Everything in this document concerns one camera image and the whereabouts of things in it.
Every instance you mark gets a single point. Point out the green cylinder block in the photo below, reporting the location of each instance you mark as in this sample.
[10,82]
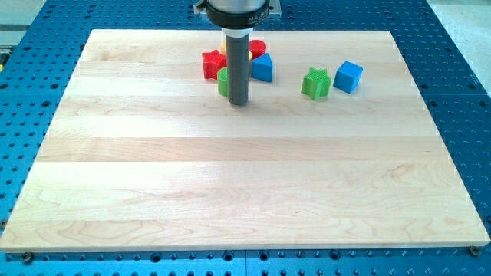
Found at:
[222,81]

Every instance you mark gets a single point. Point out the blue perforated metal table plate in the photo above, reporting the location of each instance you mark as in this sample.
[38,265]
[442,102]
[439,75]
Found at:
[39,69]

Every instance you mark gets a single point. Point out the light wooden board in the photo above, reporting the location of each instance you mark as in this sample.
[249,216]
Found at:
[143,154]

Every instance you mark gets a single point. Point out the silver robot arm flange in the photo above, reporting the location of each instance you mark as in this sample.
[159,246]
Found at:
[238,14]

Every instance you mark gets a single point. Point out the green star block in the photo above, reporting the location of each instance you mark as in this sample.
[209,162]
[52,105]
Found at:
[316,83]

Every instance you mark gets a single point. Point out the blue cube block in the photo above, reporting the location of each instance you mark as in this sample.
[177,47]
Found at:
[347,77]

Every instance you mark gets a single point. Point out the yellow block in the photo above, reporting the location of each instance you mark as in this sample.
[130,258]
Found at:
[224,50]

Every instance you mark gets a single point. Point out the right board stop screw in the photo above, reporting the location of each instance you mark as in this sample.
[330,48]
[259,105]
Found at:
[474,251]

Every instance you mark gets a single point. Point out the red cylinder block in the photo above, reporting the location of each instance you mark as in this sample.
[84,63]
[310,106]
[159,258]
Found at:
[257,48]

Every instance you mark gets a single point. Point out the red star block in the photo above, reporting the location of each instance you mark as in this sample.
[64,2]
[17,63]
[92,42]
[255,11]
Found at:
[213,61]

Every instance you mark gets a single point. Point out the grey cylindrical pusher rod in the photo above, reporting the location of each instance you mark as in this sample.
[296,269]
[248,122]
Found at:
[237,54]

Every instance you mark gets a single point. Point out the board stop screw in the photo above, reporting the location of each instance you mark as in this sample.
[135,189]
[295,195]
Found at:
[474,251]
[26,258]

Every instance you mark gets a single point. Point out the left board stop screw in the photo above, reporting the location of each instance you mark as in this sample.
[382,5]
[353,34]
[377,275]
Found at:
[26,258]

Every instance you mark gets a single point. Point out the blue triangular block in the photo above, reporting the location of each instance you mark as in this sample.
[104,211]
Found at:
[262,68]

